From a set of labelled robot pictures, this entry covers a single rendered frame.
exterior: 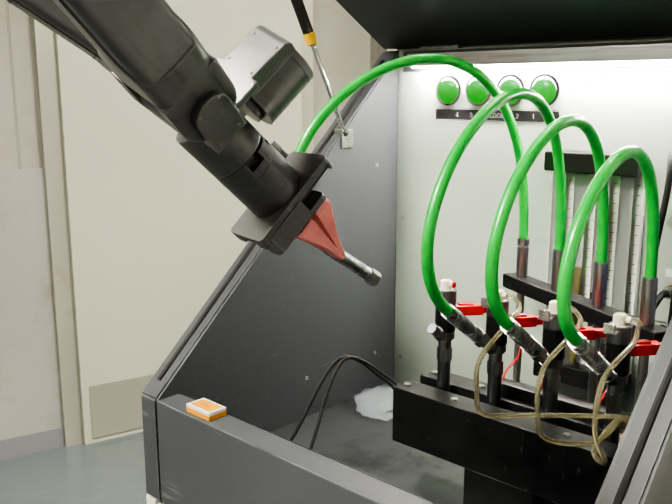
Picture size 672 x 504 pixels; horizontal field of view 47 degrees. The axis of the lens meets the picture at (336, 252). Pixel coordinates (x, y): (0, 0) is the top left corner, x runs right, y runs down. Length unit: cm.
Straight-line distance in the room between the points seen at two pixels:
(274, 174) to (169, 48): 18
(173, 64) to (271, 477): 57
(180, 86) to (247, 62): 10
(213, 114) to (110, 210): 251
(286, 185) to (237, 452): 43
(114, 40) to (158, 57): 4
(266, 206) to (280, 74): 12
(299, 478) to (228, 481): 14
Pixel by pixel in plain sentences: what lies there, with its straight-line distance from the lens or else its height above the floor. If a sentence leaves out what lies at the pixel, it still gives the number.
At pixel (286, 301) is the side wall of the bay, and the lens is 127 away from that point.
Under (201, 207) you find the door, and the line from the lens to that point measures 324.
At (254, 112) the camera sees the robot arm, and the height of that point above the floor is 136.
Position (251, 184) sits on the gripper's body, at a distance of 70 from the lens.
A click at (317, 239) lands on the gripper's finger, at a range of 73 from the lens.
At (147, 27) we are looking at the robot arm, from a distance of 56.
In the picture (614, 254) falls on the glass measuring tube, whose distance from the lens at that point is 123.
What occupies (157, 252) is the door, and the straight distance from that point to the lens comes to 321.
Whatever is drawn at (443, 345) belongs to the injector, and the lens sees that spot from 108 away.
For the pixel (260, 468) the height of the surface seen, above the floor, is 92.
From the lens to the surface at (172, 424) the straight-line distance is 113.
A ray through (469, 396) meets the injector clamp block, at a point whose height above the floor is 97.
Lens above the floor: 138
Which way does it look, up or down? 12 degrees down
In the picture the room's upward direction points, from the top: straight up
